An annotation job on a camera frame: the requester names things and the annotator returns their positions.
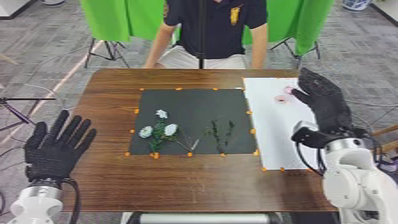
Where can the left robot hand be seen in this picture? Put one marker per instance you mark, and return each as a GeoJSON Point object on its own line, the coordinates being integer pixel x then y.
{"type": "Point", "coordinates": [53, 153]}

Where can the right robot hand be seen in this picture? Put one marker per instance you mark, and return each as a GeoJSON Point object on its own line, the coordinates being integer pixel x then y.
{"type": "Point", "coordinates": [326, 103]}

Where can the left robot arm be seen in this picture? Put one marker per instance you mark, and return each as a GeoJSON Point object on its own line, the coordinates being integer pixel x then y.
{"type": "Point", "coordinates": [35, 206]}

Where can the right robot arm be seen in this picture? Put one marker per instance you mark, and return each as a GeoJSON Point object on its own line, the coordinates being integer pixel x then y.
{"type": "Point", "coordinates": [355, 186]}

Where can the dark mat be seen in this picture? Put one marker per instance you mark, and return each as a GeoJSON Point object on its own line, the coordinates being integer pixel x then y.
{"type": "Point", "coordinates": [195, 106]}

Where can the person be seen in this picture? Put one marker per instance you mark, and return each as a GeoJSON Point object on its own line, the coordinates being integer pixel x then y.
{"type": "Point", "coordinates": [214, 30]}

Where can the pink flower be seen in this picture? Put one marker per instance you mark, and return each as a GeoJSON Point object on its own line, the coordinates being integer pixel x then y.
{"type": "Point", "coordinates": [289, 89]}

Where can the white sheet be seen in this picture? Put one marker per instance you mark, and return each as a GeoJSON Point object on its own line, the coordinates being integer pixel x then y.
{"type": "Point", "coordinates": [275, 133]}

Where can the black tripod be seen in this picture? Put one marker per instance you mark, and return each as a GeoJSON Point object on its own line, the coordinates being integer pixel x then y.
{"type": "Point", "coordinates": [17, 111]}

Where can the white flower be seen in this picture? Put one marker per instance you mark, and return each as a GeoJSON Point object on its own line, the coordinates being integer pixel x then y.
{"type": "Point", "coordinates": [170, 129]}
{"type": "Point", "coordinates": [161, 114]}
{"type": "Point", "coordinates": [145, 132]}

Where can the black backdrop stand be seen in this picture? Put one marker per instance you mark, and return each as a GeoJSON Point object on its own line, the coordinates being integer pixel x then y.
{"type": "Point", "coordinates": [110, 50]}
{"type": "Point", "coordinates": [293, 50]}

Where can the green sprig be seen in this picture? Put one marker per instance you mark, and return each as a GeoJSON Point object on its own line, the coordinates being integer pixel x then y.
{"type": "Point", "coordinates": [213, 130]}

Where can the black stand pole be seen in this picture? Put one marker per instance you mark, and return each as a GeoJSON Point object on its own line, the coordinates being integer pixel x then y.
{"type": "Point", "coordinates": [200, 40]}

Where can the pale grey bar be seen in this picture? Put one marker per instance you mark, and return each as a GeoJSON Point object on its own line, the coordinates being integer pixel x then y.
{"type": "Point", "coordinates": [200, 218]}

